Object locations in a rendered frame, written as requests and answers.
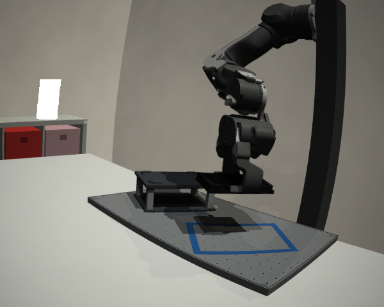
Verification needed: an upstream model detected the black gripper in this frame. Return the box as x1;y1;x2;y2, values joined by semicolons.
214;110;276;193

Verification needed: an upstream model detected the blue tape rectangle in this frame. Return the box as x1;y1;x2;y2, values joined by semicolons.
186;222;298;255

